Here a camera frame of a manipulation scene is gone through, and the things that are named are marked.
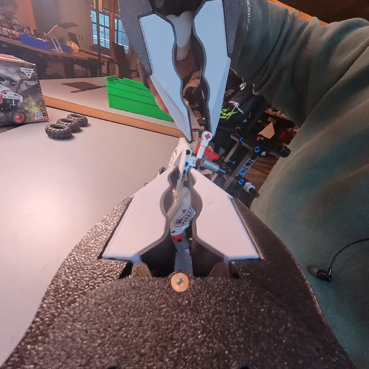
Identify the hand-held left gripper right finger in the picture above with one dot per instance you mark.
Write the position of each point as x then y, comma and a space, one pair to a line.
227, 227

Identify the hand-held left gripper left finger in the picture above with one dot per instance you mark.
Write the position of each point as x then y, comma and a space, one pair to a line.
138, 224

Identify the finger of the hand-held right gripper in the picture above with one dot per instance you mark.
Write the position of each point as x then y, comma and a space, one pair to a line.
160, 52
214, 43

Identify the white lego monster truck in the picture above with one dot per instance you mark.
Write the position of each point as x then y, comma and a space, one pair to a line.
181, 213

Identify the white lego connector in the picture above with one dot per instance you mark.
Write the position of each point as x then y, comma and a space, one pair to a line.
205, 139

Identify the person's right forearm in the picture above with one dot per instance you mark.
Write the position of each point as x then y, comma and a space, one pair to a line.
302, 57

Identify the dark cardboard lego box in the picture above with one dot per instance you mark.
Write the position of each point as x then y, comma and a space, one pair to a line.
20, 92

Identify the person's right hand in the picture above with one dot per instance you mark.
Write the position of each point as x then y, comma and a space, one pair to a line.
160, 99

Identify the paned window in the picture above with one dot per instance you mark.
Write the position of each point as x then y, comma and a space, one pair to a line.
103, 27

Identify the green plastic box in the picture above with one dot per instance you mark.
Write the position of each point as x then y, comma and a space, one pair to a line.
129, 95

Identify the wood edged table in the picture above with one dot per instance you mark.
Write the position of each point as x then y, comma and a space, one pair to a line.
80, 98

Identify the person's green sweatshirt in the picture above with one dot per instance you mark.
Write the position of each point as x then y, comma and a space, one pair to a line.
317, 201

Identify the long wooden workbench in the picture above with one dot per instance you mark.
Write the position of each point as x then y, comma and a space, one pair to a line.
43, 53

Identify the blue parts tray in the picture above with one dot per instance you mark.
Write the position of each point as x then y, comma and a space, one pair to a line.
37, 41

